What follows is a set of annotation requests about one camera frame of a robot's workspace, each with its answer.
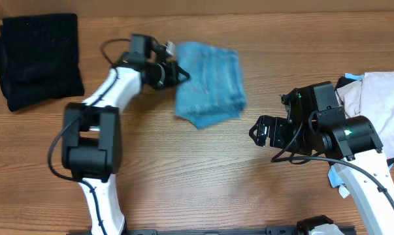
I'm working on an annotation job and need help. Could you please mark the light blue denim jeans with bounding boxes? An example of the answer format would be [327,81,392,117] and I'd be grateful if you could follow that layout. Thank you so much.
[175,42,246,129]

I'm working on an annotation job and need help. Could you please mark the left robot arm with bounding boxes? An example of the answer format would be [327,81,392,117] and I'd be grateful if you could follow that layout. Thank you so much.
[48,34,190,234]

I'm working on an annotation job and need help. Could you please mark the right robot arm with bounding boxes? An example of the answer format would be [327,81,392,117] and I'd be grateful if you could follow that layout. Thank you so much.
[249,82,394,234]

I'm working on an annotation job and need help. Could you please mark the dark garment under pile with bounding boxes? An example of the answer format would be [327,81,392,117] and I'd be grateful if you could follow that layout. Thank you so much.
[335,76,355,91]

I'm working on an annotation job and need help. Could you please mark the pale pink garment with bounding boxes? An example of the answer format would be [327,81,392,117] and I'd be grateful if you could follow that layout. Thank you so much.
[335,72,394,159]

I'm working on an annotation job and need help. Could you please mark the black folded knit garment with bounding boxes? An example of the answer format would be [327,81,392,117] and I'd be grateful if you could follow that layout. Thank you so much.
[0,13,85,112]

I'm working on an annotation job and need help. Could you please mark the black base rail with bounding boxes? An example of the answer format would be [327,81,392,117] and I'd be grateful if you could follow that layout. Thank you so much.
[122,215,357,235]

